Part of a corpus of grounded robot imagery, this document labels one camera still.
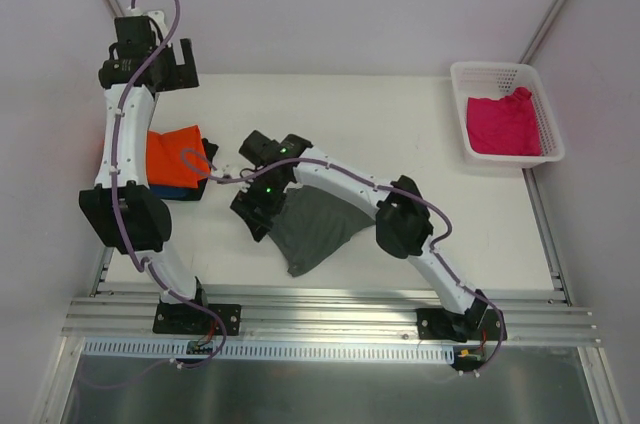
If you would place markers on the aluminium mounting rail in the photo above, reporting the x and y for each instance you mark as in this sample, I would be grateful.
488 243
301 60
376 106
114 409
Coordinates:
533 318

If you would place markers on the pink t shirt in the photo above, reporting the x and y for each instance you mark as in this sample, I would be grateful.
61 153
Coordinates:
506 126

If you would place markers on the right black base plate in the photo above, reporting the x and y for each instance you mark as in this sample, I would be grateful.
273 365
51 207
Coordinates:
436 323

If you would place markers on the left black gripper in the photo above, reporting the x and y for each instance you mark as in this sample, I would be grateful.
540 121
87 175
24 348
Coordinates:
182 70

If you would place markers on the dark grey t shirt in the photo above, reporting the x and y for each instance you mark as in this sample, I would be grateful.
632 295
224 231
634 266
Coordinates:
312 226

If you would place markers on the white plastic basket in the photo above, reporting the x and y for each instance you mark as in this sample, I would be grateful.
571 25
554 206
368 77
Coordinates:
495 80

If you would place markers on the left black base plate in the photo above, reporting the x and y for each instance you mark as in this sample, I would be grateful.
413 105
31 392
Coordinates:
181 319

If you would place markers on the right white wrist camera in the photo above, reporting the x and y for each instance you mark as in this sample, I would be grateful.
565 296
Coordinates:
233 175

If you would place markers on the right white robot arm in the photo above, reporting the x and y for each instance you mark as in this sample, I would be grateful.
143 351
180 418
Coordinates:
286 170

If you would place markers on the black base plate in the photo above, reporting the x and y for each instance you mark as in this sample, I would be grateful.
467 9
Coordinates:
181 319
436 323

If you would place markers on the orange folded t shirt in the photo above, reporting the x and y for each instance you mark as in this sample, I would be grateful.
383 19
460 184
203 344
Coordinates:
173 158

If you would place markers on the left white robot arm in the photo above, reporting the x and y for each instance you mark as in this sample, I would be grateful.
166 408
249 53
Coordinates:
120 206

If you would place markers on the black folded t shirt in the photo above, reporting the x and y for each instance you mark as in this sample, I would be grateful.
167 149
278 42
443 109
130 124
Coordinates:
210 150

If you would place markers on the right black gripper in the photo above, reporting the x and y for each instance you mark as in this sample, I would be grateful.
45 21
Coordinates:
250 211

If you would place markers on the white slotted cable duct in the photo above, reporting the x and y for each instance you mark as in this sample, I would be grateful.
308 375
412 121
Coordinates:
270 351

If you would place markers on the blue folded t shirt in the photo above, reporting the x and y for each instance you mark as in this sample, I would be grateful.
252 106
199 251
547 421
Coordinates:
176 193

